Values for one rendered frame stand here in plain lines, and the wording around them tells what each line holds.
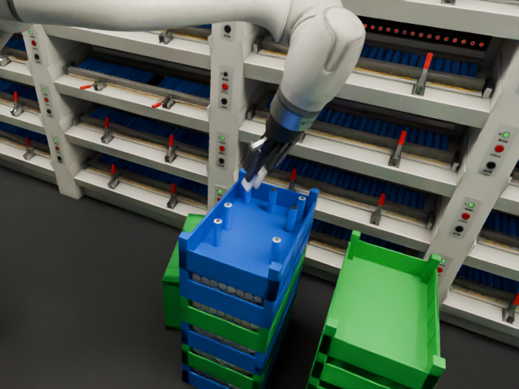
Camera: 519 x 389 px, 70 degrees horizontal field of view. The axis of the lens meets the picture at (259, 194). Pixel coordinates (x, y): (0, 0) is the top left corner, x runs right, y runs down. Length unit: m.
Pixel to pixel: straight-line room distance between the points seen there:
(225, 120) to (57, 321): 0.75
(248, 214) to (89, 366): 0.57
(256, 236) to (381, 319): 0.31
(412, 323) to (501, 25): 0.63
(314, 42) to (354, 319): 0.54
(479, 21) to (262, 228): 0.63
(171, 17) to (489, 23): 0.63
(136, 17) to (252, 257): 0.48
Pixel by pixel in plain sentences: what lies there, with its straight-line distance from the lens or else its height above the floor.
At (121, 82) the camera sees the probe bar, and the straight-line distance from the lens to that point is 1.36.
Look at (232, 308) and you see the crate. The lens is 0.77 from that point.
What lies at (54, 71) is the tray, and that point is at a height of 0.52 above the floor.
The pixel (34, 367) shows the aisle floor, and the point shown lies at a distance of 1.19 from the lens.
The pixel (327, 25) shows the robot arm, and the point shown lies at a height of 0.85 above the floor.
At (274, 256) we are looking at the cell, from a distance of 0.75.
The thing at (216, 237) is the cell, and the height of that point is 0.43.
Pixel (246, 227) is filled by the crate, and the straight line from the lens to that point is 0.86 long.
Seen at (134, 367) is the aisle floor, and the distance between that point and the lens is 1.12.
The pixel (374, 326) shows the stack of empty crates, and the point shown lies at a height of 0.32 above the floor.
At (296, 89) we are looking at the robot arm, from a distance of 0.65.
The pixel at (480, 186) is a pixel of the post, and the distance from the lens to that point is 1.06.
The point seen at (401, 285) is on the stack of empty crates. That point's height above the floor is 0.32.
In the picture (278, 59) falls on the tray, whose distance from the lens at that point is 1.06.
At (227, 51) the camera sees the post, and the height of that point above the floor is 0.70.
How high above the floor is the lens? 0.94
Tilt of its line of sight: 33 degrees down
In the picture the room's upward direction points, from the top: 7 degrees clockwise
